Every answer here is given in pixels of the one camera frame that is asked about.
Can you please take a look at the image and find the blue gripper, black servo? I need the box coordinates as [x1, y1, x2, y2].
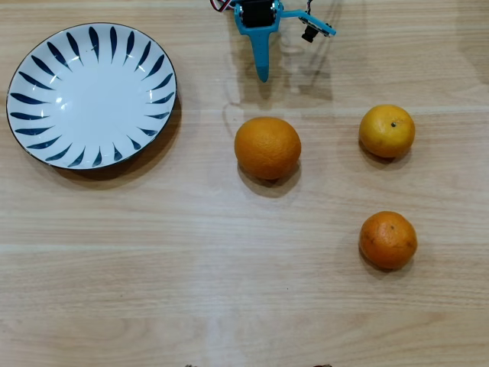
[232, 0, 286, 83]

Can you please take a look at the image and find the large deep orange fruit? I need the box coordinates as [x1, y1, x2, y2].
[234, 116, 303, 181]

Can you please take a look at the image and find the yellowish orange fruit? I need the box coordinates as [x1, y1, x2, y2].
[358, 104, 416, 159]

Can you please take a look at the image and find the small scarred orange fruit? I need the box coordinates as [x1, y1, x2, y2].
[358, 210, 419, 271]

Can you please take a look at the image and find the white plate with blue strokes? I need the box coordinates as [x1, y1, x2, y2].
[5, 21, 179, 171]

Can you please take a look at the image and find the wrist camera on blue mount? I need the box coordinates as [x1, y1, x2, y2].
[281, 8, 338, 44]

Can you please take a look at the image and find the red white servo cable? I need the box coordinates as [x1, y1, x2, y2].
[209, 0, 235, 16]

